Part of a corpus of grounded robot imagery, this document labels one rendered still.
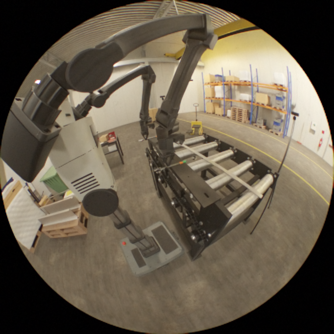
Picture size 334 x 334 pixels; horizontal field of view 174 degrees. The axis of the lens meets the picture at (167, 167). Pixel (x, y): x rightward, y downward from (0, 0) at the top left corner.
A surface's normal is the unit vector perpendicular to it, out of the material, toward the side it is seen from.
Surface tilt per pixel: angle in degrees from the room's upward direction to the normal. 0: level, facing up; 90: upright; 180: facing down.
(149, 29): 115
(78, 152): 90
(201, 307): 0
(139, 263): 0
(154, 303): 0
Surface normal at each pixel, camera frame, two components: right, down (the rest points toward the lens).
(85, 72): 0.73, 0.64
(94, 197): 0.52, 0.44
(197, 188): -0.12, -0.82
